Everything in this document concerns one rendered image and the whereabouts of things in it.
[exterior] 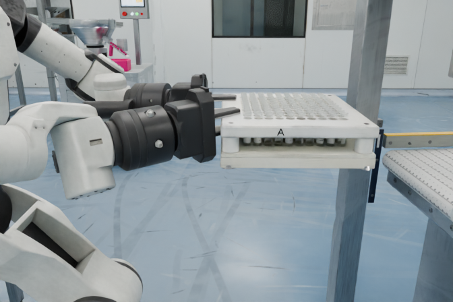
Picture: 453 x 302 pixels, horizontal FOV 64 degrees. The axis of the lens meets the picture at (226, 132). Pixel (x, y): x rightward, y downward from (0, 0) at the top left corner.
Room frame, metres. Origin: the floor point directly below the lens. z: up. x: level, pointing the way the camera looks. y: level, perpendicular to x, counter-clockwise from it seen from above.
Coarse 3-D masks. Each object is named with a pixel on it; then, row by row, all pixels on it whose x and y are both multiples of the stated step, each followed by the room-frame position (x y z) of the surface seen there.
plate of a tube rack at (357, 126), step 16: (240, 96) 0.74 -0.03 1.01; (336, 96) 0.75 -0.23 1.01; (352, 112) 0.62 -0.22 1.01; (224, 128) 0.53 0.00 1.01; (240, 128) 0.53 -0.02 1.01; (256, 128) 0.53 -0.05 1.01; (272, 128) 0.53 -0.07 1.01; (288, 128) 0.53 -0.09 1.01; (304, 128) 0.53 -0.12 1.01; (320, 128) 0.53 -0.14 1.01; (336, 128) 0.53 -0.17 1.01; (352, 128) 0.53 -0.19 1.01; (368, 128) 0.53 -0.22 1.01
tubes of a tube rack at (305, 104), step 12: (252, 96) 0.71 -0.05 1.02; (264, 96) 0.70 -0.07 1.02; (276, 96) 0.70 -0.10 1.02; (288, 96) 0.71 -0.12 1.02; (300, 96) 0.70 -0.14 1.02; (312, 96) 0.71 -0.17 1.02; (252, 108) 0.63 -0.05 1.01; (264, 108) 0.61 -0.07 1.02; (276, 108) 0.61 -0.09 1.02; (288, 108) 0.62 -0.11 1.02; (300, 108) 0.61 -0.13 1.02; (312, 108) 0.63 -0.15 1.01; (324, 108) 0.61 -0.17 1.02
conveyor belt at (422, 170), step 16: (384, 160) 0.82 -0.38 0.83; (400, 160) 0.77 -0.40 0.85; (416, 160) 0.77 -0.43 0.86; (432, 160) 0.77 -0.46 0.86; (448, 160) 0.77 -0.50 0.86; (400, 176) 0.75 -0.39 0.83; (416, 176) 0.70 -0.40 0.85; (432, 176) 0.68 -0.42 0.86; (448, 176) 0.68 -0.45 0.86; (432, 192) 0.64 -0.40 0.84; (448, 192) 0.61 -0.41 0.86; (448, 208) 0.59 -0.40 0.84
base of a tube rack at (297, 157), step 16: (240, 144) 0.58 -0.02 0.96; (272, 144) 0.58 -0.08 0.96; (304, 144) 0.58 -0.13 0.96; (336, 144) 0.58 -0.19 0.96; (352, 144) 0.58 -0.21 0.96; (224, 160) 0.53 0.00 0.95; (240, 160) 0.53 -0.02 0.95; (256, 160) 0.53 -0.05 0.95; (272, 160) 0.53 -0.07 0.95; (288, 160) 0.53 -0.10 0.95; (304, 160) 0.53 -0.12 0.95; (320, 160) 0.53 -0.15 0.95; (336, 160) 0.53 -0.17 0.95; (352, 160) 0.53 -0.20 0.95; (368, 160) 0.53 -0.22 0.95
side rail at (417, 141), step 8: (384, 136) 0.84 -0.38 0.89; (392, 136) 0.83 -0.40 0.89; (400, 136) 0.84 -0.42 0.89; (408, 136) 0.84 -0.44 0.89; (416, 136) 0.84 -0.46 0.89; (424, 136) 0.84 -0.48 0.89; (432, 136) 0.84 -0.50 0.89; (440, 136) 0.84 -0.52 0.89; (448, 136) 0.85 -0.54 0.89; (384, 144) 0.84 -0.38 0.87; (392, 144) 0.83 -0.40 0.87; (400, 144) 0.84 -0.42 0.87; (408, 144) 0.84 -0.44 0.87; (416, 144) 0.84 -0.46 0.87; (424, 144) 0.84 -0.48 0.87; (432, 144) 0.84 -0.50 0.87; (440, 144) 0.84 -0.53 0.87; (448, 144) 0.85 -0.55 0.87
